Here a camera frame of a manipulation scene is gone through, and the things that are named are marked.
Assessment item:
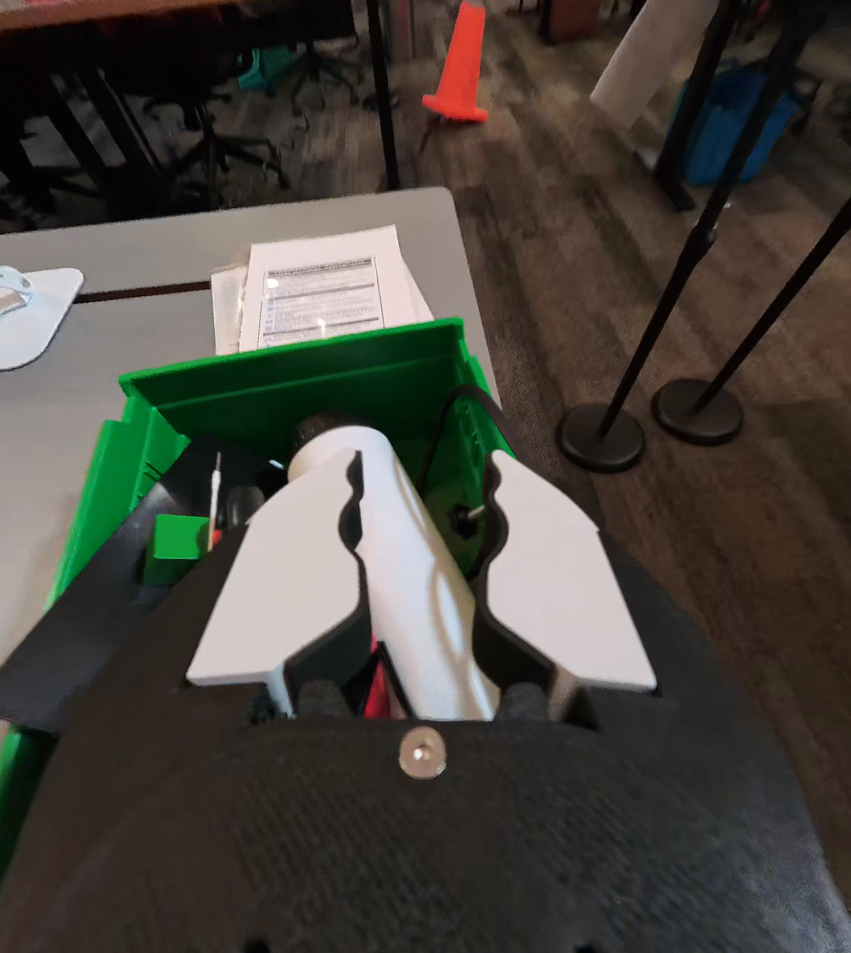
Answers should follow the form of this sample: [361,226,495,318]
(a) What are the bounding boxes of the white metal tablet stand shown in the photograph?
[0,249,86,378]

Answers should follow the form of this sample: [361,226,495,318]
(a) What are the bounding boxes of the orange traffic cone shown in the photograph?
[422,0,489,125]

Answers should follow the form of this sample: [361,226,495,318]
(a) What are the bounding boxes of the small green block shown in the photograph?
[141,514,212,585]

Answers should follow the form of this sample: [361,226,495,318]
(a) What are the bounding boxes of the blue bin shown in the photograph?
[667,60,815,189]

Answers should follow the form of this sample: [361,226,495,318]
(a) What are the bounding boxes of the green plastic bin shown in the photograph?
[0,316,517,953]

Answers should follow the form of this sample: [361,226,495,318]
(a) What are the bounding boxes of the black office chair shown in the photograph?
[172,97,294,213]

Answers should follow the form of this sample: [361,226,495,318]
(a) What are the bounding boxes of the printed paper sheet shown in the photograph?
[238,225,435,354]

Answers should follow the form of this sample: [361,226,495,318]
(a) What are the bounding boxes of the teal basket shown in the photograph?
[238,46,286,95]

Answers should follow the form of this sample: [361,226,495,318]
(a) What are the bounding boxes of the white plastic tube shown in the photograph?
[287,413,504,723]

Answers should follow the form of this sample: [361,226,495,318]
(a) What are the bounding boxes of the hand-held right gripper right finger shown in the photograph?
[472,449,658,722]

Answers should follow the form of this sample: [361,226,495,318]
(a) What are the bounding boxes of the thin white red tool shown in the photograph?
[205,450,224,553]

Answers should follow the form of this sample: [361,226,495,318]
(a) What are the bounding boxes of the black tripod stand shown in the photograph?
[649,0,746,211]

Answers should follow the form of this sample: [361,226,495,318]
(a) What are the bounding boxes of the black flat sheet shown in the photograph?
[0,514,248,738]

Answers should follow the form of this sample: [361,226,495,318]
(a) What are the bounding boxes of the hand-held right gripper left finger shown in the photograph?
[186,449,374,722]

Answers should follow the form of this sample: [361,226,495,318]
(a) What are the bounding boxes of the black round-base pole stand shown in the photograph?
[654,137,851,447]
[557,0,824,475]

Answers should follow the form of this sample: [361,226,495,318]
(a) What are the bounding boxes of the clear plastic sleeve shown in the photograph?
[211,246,257,357]

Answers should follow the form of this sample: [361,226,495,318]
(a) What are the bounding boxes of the white paper roll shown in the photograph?
[590,0,696,132]

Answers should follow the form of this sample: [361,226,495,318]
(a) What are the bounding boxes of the wooden desk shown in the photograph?
[0,0,248,71]

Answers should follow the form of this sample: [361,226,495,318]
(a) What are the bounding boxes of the thin black pole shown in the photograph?
[364,0,402,192]

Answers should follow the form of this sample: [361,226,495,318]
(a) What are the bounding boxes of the red plastic part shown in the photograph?
[362,640,407,722]

